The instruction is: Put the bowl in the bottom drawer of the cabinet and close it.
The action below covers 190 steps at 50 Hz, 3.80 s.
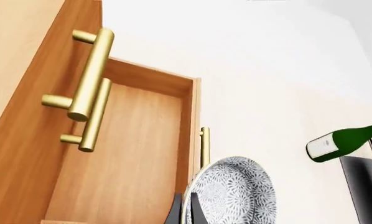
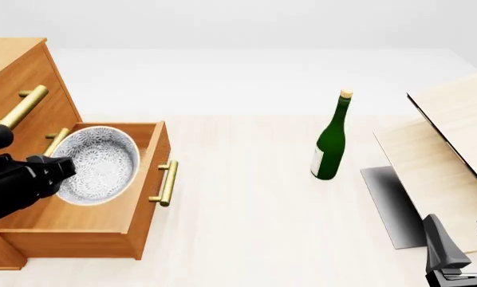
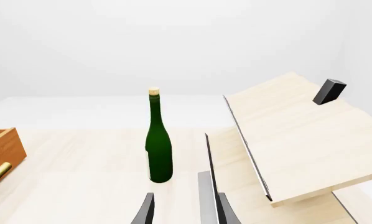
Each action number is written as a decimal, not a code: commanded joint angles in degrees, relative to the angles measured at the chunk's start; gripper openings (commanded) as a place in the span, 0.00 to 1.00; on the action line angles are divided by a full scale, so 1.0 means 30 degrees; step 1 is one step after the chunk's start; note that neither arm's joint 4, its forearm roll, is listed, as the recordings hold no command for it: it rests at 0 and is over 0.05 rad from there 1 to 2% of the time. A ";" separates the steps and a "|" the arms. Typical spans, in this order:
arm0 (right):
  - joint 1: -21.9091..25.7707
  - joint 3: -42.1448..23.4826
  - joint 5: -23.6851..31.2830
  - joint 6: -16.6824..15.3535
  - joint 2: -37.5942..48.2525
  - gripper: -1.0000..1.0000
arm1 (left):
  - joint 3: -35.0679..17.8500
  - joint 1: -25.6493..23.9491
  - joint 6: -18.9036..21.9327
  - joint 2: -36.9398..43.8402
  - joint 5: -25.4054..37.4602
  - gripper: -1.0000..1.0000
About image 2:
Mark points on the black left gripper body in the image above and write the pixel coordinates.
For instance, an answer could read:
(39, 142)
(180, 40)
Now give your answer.
(55, 169)

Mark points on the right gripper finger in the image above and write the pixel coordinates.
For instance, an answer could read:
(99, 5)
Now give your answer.
(440, 248)

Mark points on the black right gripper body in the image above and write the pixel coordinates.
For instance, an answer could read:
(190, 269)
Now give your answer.
(458, 279)

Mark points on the patterned black and white bowl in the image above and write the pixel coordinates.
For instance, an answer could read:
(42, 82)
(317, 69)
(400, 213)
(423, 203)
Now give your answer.
(103, 161)

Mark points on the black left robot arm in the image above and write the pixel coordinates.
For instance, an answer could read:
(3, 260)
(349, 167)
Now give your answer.
(7, 182)

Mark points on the open wooden drawer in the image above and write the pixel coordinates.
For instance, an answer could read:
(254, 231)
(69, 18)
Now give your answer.
(85, 216)

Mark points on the wooden cabinet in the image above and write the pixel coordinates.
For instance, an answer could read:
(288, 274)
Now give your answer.
(8, 53)

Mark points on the pale wooden rack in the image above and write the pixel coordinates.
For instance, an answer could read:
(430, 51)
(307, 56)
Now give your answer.
(438, 155)

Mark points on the green wine bottle with cork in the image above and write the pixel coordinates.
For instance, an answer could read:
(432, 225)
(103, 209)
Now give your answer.
(329, 149)

